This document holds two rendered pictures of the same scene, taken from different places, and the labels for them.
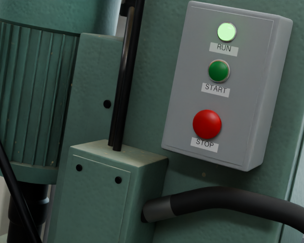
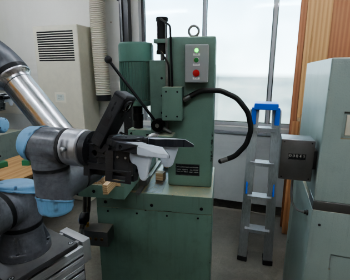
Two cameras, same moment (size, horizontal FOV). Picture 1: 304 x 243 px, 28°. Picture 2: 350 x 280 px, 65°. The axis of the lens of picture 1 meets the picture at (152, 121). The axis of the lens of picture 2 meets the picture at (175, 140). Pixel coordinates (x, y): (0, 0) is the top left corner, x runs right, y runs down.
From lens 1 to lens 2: 0.67 m
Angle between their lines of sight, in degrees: 15
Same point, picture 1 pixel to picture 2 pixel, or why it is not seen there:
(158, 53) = (175, 60)
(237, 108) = (202, 68)
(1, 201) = not seen: hidden behind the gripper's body
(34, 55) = (136, 69)
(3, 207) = not seen: hidden behind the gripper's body
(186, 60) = (188, 59)
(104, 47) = (157, 63)
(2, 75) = (128, 77)
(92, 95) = (156, 76)
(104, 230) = (175, 105)
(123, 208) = (179, 98)
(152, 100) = (176, 73)
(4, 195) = not seen: hidden behind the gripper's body
